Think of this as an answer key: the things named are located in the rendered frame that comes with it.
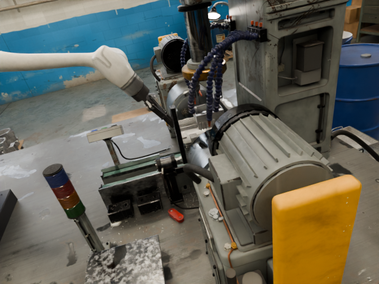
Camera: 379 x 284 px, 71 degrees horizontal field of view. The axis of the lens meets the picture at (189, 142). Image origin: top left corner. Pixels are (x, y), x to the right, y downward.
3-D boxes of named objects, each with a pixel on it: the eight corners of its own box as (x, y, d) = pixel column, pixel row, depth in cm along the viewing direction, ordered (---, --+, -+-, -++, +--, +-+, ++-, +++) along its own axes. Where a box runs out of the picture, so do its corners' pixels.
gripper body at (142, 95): (144, 86, 107) (159, 102, 111) (142, 80, 114) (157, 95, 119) (131, 99, 108) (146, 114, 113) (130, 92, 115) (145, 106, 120)
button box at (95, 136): (124, 133, 140) (121, 124, 139) (122, 134, 133) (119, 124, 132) (92, 142, 138) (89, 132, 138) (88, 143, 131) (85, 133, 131)
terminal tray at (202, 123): (219, 115, 124) (216, 100, 120) (225, 124, 115) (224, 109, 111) (194, 120, 123) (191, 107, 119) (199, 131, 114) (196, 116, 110)
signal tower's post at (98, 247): (110, 242, 106) (67, 158, 85) (109, 259, 100) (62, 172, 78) (91, 248, 106) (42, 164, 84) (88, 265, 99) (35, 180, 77)
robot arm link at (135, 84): (134, 69, 111) (144, 79, 114) (119, 84, 113) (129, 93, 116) (135, 75, 104) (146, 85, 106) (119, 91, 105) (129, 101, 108)
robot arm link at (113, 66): (137, 73, 103) (135, 66, 114) (105, 42, 95) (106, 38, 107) (117, 92, 104) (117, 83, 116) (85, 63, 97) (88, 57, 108)
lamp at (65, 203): (81, 194, 91) (75, 184, 89) (78, 205, 86) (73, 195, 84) (64, 199, 91) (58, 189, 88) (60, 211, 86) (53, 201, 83)
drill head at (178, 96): (205, 105, 174) (198, 68, 161) (222, 130, 143) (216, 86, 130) (167, 115, 172) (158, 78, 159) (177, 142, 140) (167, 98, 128)
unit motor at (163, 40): (191, 89, 194) (180, 29, 173) (202, 106, 166) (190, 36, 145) (157, 98, 192) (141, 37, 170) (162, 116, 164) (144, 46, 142)
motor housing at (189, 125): (220, 138, 135) (215, 104, 126) (232, 158, 119) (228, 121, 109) (182, 147, 134) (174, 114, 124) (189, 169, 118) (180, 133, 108)
